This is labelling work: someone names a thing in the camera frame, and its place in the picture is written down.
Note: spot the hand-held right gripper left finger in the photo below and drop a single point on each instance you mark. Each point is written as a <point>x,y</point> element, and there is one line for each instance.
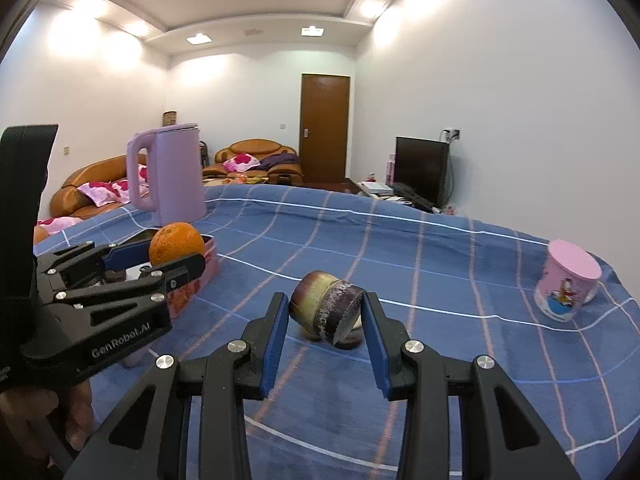
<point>274,342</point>

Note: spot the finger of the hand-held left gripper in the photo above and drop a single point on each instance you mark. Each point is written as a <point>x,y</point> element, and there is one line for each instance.
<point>185,266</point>
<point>125,256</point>

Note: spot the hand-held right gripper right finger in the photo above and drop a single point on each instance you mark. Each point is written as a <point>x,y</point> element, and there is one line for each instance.
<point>374,342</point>

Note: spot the pink rectangular tin box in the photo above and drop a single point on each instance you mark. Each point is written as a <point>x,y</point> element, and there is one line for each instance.
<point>210,260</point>

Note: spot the large rough-skinned orange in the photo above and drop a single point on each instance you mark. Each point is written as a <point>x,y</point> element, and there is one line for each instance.
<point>175,241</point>

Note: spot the sugarcane piece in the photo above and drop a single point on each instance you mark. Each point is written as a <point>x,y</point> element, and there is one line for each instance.
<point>320,305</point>

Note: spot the person's left hand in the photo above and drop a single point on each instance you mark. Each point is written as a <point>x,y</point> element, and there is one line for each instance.
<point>82,410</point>

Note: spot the long brown leather sofa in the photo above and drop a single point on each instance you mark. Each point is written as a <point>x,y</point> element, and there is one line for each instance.
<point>85,172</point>

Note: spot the pink floral pillow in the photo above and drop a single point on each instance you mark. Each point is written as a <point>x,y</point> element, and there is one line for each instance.
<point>142,180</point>
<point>102,191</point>
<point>242,162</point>

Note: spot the light purple electric kettle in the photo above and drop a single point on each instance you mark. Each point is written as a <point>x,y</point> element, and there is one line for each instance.
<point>175,175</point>

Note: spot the blue plaid tablecloth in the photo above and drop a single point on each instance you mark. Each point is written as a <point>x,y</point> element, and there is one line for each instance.
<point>450,285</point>

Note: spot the small brown leather sofa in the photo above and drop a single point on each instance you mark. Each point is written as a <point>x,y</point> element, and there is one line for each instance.
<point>250,147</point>

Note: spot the purple cloth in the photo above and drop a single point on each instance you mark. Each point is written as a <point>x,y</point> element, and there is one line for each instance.
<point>280,162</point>

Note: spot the low television stand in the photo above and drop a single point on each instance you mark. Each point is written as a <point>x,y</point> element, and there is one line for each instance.
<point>415,200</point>

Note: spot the white set-top box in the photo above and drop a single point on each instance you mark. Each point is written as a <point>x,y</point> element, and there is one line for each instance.
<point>376,188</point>

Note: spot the black television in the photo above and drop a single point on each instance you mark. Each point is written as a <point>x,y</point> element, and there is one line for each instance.
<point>420,170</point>

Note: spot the brown wooden door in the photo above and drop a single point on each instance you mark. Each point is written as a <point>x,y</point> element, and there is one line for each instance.
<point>325,125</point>

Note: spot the pink cartoon mug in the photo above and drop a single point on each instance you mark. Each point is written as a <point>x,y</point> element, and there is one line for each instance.
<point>565,280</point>

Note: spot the square ceiling light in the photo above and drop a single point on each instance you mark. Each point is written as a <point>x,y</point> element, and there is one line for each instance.
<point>199,39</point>
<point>312,31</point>

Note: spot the woven wall basket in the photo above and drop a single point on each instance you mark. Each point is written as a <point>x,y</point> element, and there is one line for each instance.
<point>169,119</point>

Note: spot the white wall socket with plug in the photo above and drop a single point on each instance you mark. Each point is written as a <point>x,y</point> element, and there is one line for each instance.
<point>451,134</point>

